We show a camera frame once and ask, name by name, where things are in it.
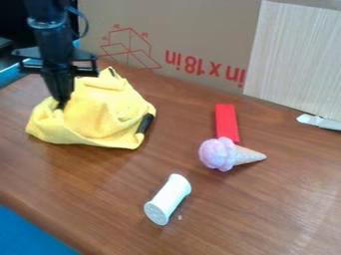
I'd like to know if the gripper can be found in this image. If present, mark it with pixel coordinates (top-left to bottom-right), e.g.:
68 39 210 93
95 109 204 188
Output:
10 27 101 111

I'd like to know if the yellow cloth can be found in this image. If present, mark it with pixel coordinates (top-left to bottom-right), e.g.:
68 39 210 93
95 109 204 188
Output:
24 66 158 150

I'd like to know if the cardboard box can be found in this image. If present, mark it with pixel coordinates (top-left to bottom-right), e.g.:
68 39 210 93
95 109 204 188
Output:
77 0 264 98

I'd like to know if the white toy spool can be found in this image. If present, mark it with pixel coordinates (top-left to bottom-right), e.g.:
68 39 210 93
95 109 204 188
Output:
142 173 193 227

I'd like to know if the red block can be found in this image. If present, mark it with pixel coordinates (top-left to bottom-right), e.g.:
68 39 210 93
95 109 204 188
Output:
214 103 241 145

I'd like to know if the pink toy ice cream cone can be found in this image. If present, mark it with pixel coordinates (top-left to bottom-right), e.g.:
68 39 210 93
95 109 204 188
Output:
196 135 268 172

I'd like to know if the light wooden board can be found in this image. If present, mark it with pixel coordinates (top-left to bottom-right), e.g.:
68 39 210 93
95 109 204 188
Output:
242 0 341 123

